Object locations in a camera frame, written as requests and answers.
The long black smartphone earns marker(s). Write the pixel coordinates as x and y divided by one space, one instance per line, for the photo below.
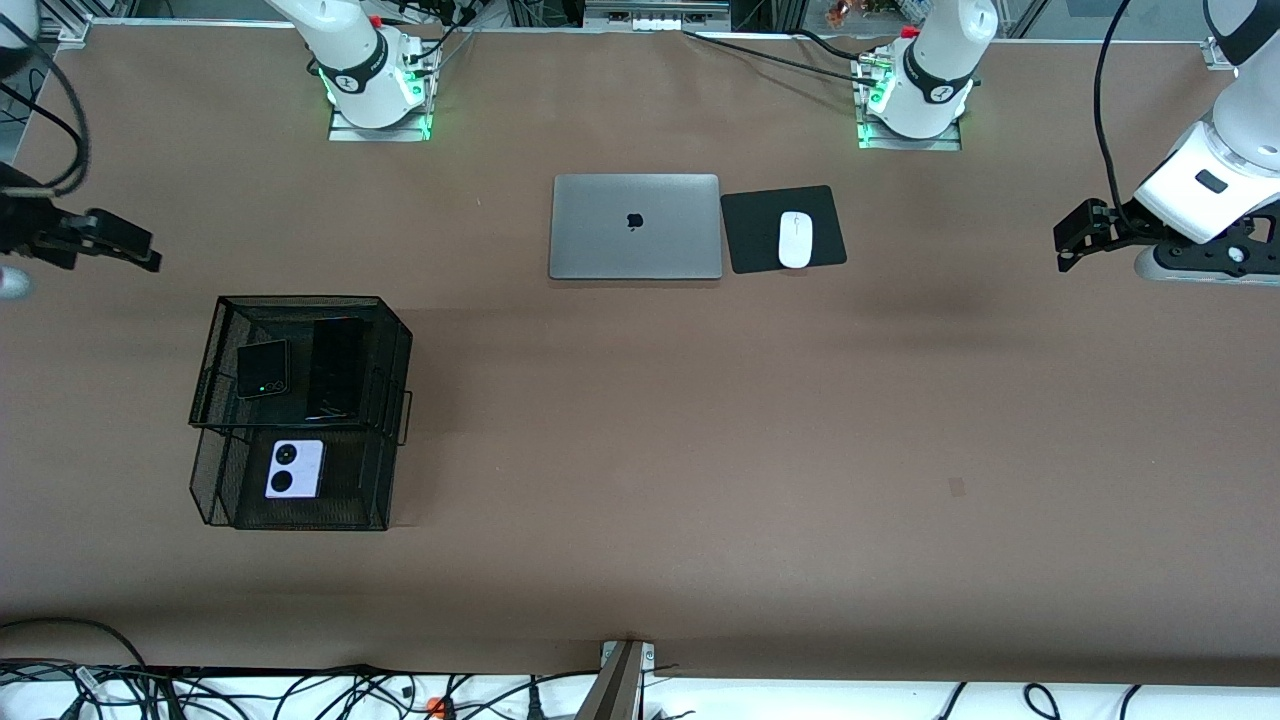
336 370

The lavender flip phone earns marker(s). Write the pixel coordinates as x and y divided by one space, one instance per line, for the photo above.
295 470

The grey metal camera bracket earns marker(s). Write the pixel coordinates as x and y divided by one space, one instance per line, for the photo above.
625 685

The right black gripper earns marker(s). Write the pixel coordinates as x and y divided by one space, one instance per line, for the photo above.
28 233

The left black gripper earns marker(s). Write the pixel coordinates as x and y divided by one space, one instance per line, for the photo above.
1127 217

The white computer mouse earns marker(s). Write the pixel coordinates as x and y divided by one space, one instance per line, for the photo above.
795 240

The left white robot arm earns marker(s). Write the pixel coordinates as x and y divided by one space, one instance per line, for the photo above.
935 90

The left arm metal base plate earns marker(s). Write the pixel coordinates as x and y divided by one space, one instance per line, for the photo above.
945 143

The silver closed laptop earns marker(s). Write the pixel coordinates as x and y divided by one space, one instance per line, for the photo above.
600 240

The white power strip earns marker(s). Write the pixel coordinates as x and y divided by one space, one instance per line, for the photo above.
655 14

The black mouse pad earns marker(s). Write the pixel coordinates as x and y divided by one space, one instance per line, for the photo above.
755 230

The small black flip phone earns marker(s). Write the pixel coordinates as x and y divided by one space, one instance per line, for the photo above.
262 368

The aluminium frame corner bracket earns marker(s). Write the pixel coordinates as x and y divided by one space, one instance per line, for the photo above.
1222 58
65 30

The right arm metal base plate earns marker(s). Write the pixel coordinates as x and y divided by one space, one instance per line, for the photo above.
345 133

